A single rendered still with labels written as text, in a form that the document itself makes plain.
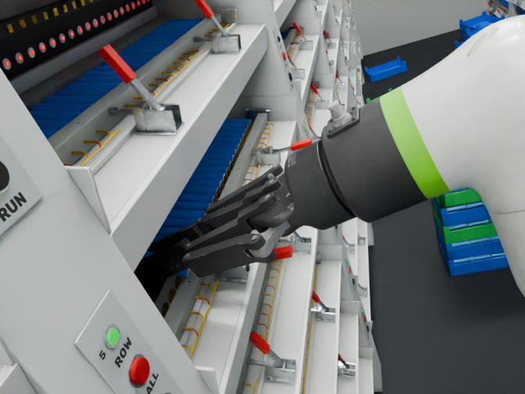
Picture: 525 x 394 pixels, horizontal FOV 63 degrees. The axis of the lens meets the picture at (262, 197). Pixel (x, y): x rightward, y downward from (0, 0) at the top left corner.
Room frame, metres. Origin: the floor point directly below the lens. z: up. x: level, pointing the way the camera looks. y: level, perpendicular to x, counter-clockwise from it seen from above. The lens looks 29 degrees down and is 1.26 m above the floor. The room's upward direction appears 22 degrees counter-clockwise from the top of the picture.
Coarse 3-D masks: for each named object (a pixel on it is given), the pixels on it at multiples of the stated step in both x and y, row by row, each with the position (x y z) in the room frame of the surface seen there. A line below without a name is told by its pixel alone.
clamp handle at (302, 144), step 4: (304, 140) 0.63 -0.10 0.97; (308, 140) 0.63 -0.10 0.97; (292, 144) 0.64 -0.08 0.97; (296, 144) 0.63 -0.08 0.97; (300, 144) 0.63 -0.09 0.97; (304, 144) 0.62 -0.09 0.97; (308, 144) 0.62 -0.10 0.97; (272, 148) 0.65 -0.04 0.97; (284, 148) 0.64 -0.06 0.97; (288, 148) 0.64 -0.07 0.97; (292, 148) 0.63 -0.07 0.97; (296, 148) 0.63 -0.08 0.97; (300, 148) 0.63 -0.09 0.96; (272, 152) 0.65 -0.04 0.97; (276, 152) 0.64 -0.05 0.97; (280, 152) 0.64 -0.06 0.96
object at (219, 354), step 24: (240, 96) 0.84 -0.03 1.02; (264, 96) 0.83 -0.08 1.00; (288, 96) 0.81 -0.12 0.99; (288, 120) 0.81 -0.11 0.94; (288, 144) 0.71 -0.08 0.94; (264, 168) 0.64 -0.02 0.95; (264, 264) 0.45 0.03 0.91; (168, 288) 0.40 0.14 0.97; (216, 288) 0.39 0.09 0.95; (240, 288) 0.38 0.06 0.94; (216, 312) 0.35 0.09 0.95; (240, 312) 0.35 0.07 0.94; (192, 336) 0.33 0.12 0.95; (216, 336) 0.32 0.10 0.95; (240, 336) 0.32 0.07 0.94; (192, 360) 0.30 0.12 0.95; (216, 360) 0.29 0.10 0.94; (240, 360) 0.31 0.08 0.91; (216, 384) 0.25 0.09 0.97
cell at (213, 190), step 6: (186, 186) 0.58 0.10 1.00; (192, 186) 0.58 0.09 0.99; (198, 186) 0.58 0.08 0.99; (204, 186) 0.58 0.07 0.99; (186, 192) 0.58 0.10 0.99; (192, 192) 0.57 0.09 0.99; (198, 192) 0.57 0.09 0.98; (204, 192) 0.57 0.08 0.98; (210, 192) 0.56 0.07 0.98; (216, 192) 0.57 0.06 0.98
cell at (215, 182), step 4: (192, 180) 0.60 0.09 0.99; (196, 180) 0.60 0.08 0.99; (200, 180) 0.60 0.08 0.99; (204, 180) 0.59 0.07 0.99; (208, 180) 0.59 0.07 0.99; (212, 180) 0.59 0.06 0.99; (216, 180) 0.59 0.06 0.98; (220, 180) 0.59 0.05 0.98; (188, 184) 0.60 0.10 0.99; (192, 184) 0.60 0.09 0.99; (196, 184) 0.59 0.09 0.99; (200, 184) 0.59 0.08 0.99; (204, 184) 0.59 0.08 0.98; (208, 184) 0.59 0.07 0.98; (212, 184) 0.58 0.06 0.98; (216, 184) 0.58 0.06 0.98; (220, 184) 0.58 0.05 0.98
